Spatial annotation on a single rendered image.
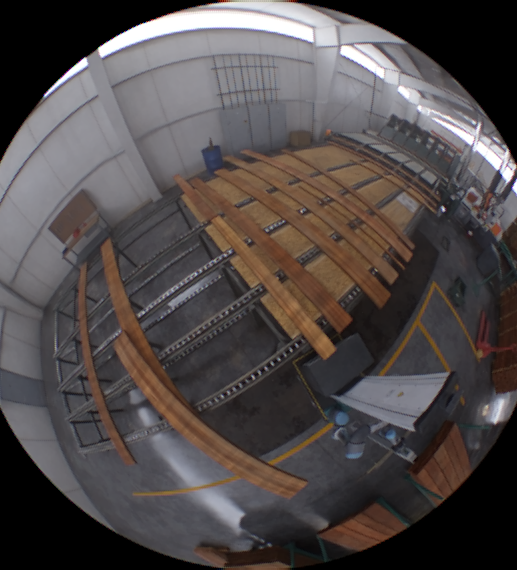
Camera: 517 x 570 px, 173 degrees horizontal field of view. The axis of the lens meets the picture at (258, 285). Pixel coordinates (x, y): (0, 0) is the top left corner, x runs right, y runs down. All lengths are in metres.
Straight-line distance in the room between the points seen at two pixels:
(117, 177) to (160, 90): 2.95
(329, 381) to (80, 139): 7.12
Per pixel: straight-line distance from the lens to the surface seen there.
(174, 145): 6.26
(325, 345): 1.54
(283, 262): 1.77
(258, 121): 6.74
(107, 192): 6.38
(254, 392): 2.38
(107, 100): 5.15
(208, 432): 1.65
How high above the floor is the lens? 2.34
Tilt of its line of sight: 63 degrees down
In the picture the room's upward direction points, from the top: 12 degrees counter-clockwise
